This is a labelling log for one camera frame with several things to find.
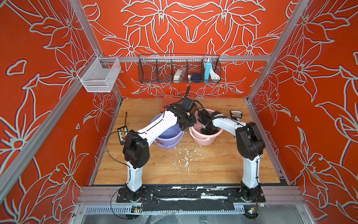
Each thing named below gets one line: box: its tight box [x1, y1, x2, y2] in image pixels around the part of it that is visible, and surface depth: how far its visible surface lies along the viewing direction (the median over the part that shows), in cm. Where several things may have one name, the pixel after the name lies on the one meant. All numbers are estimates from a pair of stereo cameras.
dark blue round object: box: [191, 72, 203, 84], surface depth 97 cm
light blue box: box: [203, 58, 212, 84], surface depth 90 cm
